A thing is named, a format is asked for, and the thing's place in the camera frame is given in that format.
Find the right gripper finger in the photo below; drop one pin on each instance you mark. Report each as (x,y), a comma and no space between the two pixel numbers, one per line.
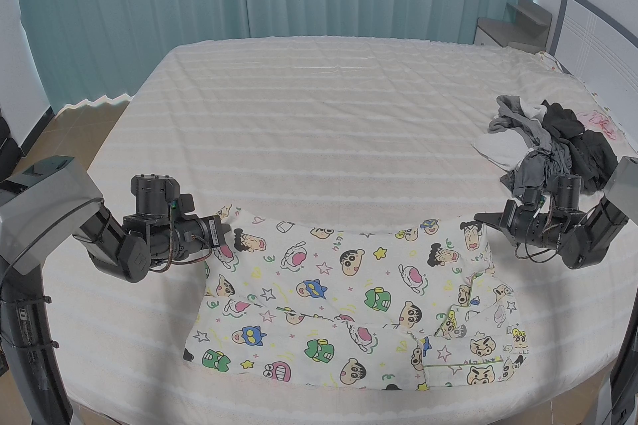
(496,219)

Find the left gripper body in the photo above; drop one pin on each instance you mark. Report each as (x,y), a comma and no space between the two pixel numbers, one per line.
(197,236)

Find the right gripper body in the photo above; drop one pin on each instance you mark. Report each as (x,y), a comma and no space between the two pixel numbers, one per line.
(528,226)

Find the white printed pyjama top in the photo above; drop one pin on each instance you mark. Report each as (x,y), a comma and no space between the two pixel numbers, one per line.
(349,303)

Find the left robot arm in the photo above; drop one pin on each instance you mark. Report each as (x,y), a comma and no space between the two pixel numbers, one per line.
(45,209)

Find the pile of clothes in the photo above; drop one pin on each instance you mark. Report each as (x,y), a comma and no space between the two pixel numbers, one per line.
(543,149)

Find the pale pink printed garment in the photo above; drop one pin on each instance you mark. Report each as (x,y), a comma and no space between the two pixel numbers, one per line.
(600,124)

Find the bed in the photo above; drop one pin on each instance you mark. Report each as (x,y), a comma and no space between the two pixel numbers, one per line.
(299,114)

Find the grey bedside table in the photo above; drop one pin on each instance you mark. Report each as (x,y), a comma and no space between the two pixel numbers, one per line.
(503,32)

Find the black padded chair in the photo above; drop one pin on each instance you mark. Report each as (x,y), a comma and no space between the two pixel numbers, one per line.
(6,139)

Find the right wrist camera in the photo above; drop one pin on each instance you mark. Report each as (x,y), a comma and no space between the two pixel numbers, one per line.
(532,198)

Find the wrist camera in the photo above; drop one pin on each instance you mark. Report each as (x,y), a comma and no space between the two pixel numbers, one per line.
(184,205)
(532,198)

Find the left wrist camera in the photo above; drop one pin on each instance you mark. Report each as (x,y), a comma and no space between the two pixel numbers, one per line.
(184,205)

